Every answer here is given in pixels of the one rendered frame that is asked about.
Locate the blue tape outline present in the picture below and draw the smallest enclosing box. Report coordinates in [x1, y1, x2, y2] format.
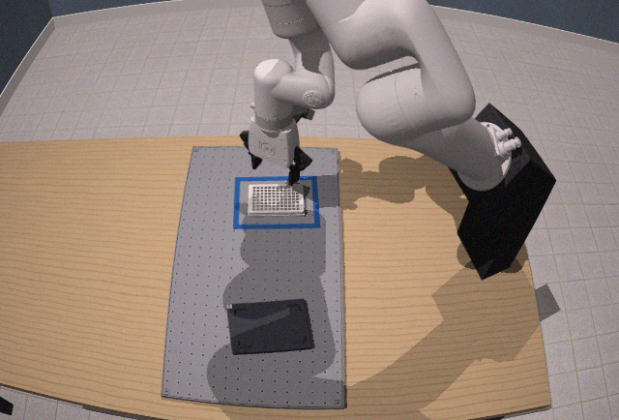
[233, 176, 320, 229]

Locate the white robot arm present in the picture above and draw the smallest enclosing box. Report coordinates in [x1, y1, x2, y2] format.
[251, 0, 521, 191]

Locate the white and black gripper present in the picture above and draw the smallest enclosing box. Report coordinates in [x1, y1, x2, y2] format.
[240, 115, 312, 186]

